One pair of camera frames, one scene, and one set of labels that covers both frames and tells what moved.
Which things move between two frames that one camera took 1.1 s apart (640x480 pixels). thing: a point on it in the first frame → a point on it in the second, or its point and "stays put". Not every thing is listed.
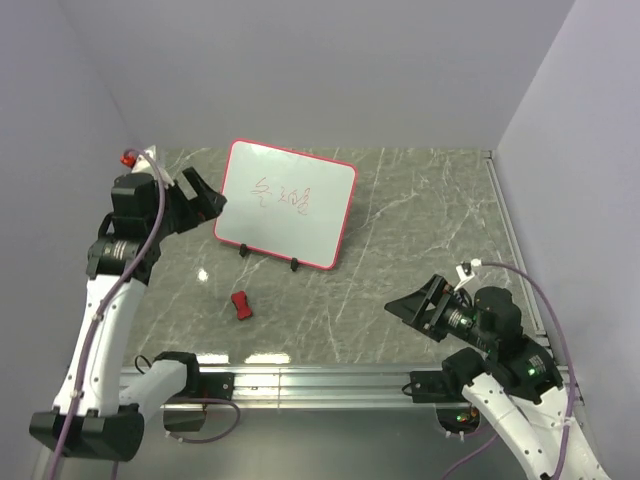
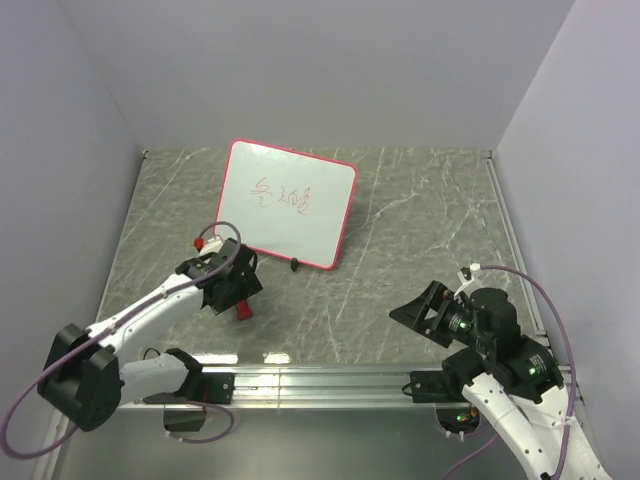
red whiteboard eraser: x=243 y=309 stays put
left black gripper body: x=177 y=216 → x=244 y=285
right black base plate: x=430 y=387 stays put
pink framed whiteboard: x=285 y=204 stays put
